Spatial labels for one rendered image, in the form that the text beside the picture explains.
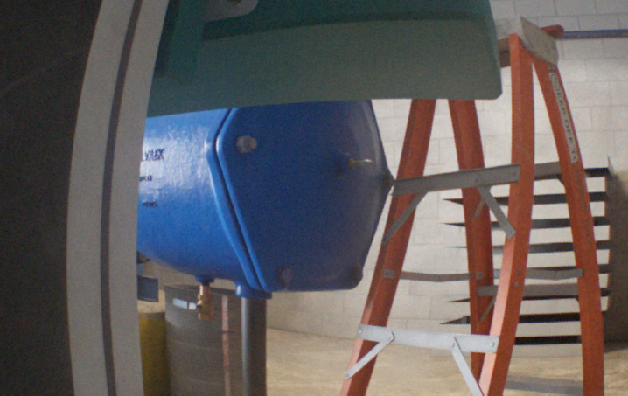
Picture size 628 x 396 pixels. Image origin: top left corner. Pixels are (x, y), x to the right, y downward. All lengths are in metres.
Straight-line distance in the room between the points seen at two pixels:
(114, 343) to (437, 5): 0.23
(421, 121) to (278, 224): 0.45
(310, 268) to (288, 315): 4.15
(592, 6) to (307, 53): 4.45
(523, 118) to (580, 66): 3.41
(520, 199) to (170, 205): 0.72
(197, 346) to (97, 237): 1.64
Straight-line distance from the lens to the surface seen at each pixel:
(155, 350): 2.14
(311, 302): 5.25
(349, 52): 0.35
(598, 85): 4.49
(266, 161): 1.15
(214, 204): 1.17
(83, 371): 0.26
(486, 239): 1.62
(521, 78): 1.21
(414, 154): 1.41
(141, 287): 2.38
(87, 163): 0.25
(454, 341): 1.12
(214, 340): 1.88
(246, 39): 0.34
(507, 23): 1.29
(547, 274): 1.21
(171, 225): 1.30
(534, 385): 1.58
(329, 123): 1.29
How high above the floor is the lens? 0.64
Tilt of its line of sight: 8 degrees up
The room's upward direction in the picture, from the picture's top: 3 degrees clockwise
